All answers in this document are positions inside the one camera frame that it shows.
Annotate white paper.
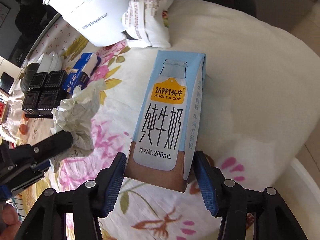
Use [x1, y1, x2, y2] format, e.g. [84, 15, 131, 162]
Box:
[50, 79, 106, 171]

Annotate light blue milk carton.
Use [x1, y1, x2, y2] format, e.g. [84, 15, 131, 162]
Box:
[125, 51, 206, 192]

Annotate white snack wrapper with text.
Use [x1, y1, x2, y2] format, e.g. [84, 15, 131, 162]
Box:
[121, 0, 171, 48]

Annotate white plastic trash bin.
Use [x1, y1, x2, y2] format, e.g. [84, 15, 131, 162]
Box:
[272, 158, 319, 239]

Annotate person's left hand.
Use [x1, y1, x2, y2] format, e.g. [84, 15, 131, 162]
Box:
[1, 204, 21, 240]

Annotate black plastic compartment tray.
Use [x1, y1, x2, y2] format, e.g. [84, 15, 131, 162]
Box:
[22, 70, 68, 119]

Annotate stacked white bowls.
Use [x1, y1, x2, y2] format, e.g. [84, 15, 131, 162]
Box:
[36, 51, 62, 73]

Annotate blue white tissue pack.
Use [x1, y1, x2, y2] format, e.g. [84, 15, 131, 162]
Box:
[62, 53, 101, 94]

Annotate floral white tablecloth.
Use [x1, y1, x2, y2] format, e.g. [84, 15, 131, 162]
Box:
[22, 0, 319, 239]

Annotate white electric cooking pot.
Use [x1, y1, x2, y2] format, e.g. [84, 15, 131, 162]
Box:
[43, 0, 174, 47]

